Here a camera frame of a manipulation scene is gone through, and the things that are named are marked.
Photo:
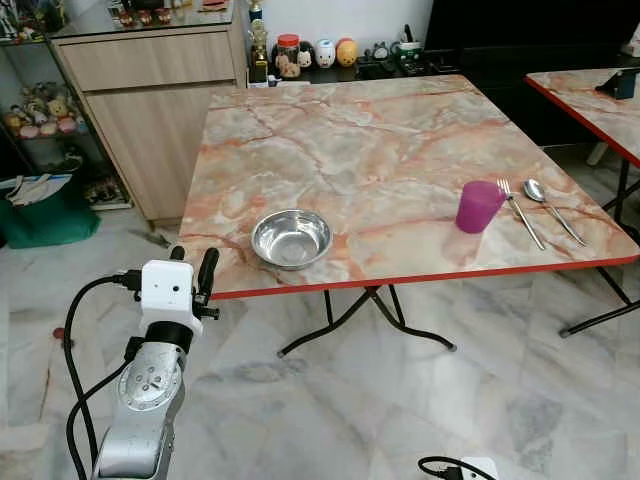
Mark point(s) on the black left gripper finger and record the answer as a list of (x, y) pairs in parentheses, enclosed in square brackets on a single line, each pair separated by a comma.
[(177, 254), (207, 272)]

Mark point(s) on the stainless steel bowl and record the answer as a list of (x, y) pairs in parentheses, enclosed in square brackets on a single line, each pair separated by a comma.
[(291, 240)]

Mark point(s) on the purple plastic cup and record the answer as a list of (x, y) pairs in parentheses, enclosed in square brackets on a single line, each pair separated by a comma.
[(479, 208)]

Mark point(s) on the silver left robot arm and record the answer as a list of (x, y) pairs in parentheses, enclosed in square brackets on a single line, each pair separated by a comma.
[(145, 400)]

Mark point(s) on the green bag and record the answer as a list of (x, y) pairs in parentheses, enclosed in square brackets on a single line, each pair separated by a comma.
[(50, 220)]

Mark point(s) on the light wooden cabinet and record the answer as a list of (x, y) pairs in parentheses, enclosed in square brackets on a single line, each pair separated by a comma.
[(150, 120)]

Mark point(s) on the small brown floor object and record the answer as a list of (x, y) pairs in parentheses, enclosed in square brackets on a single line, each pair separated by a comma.
[(54, 336)]

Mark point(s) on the glass shelf with toys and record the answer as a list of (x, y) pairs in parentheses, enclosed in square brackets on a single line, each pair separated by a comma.
[(40, 110)]

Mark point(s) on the marble pattern folding table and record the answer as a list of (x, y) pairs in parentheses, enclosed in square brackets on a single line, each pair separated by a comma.
[(590, 110), (380, 150)]

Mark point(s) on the gold trophy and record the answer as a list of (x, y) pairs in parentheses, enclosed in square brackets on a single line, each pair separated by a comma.
[(259, 50)]

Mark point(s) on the red lid glass jar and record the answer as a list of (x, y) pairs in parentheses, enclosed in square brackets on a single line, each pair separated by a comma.
[(288, 58)]

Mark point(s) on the black phone stand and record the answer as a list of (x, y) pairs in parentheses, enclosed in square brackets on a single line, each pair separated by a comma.
[(620, 84)]

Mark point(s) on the black egg shaped figure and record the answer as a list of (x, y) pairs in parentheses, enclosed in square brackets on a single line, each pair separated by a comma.
[(305, 56)]

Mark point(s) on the silver metal spoon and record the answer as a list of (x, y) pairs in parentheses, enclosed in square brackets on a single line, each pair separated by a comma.
[(533, 189)]

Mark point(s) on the white egg shaped figure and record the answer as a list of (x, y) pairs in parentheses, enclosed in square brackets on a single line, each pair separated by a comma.
[(325, 53)]

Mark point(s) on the silver metal fork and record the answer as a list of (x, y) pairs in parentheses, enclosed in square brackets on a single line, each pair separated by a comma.
[(519, 212)]

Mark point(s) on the orange egg shaped figure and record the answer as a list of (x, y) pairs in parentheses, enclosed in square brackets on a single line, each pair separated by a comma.
[(346, 53)]

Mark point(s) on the grey totoro figurine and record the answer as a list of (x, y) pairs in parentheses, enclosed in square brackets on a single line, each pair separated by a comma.
[(380, 52)]

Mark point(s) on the green and white mug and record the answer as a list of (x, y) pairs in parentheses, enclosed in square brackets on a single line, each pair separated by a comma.
[(408, 50)]

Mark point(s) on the black television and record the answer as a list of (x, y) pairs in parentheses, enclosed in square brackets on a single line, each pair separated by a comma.
[(530, 22)]

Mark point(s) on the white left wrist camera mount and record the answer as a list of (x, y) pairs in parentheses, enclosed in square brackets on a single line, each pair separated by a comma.
[(166, 290)]

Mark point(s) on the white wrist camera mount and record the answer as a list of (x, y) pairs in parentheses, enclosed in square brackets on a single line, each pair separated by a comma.
[(166, 290), (480, 469)]

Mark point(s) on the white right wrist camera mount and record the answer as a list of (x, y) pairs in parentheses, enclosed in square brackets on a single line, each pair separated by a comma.
[(480, 469)]

